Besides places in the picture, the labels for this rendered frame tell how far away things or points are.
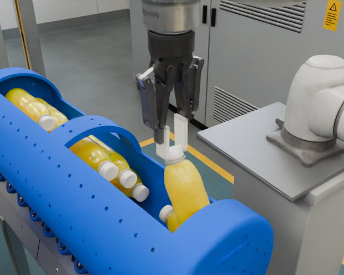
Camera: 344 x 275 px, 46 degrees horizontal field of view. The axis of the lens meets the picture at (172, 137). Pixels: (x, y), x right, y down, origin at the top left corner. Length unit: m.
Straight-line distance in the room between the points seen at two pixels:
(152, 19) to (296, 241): 0.85
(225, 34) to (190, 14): 2.14
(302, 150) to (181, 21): 0.70
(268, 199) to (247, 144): 0.18
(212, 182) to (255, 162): 1.58
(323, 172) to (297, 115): 0.17
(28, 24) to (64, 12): 4.06
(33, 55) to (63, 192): 1.18
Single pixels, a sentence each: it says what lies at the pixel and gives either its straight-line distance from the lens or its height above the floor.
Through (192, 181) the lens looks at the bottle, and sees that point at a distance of 0.74.
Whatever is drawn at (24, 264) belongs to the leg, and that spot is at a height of 0.36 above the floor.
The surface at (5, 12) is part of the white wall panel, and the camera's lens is 5.68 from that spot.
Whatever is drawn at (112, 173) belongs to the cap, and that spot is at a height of 1.15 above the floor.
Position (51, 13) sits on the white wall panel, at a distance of 5.87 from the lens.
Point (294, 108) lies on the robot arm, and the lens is 1.17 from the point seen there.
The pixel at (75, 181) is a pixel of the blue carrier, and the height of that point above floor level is 1.20.
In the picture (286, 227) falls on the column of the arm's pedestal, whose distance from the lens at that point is 1.27.
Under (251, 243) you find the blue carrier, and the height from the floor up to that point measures 1.16.
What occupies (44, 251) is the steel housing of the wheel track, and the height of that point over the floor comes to 0.89.
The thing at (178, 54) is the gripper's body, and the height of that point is 1.46.
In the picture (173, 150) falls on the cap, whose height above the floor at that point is 1.27.
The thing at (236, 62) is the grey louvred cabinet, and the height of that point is 0.71.
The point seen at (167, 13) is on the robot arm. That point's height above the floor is 1.53.
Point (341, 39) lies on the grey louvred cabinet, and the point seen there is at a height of 1.04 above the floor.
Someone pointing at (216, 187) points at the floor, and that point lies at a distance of 2.69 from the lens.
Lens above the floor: 1.68
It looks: 32 degrees down
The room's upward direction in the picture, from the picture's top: straight up
